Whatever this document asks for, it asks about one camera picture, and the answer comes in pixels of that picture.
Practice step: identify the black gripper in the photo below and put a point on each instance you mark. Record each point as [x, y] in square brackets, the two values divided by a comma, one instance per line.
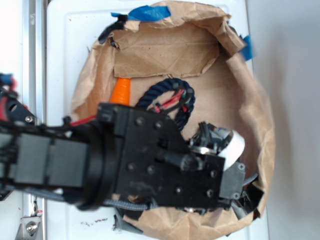
[156, 163]

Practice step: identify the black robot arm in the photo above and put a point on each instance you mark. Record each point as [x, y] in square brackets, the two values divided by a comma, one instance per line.
[73, 164]

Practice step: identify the orange toy carrot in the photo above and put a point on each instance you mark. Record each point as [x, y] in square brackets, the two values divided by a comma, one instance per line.
[121, 92]

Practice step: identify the brown paper bag bowl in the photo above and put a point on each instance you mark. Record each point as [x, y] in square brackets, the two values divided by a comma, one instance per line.
[196, 44]

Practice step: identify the blue tape right piece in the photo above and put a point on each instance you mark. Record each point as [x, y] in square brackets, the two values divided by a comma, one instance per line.
[247, 51]

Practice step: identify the blue tape piece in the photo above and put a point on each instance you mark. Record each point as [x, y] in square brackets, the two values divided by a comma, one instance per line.
[247, 51]
[148, 13]

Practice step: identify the blue tape top piece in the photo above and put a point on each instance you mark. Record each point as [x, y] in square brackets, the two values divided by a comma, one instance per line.
[148, 13]

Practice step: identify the white plastic tray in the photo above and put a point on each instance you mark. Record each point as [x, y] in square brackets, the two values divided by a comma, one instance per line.
[72, 28]

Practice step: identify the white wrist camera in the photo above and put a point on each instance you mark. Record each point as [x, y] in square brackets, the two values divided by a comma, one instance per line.
[218, 141]

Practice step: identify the metal corner bracket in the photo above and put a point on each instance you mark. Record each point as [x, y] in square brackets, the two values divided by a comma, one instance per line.
[30, 228]

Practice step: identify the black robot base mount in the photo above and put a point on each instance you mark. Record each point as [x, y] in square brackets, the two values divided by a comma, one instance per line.
[11, 110]

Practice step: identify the aluminium extrusion rail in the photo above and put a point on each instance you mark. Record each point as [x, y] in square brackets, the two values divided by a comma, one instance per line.
[34, 33]

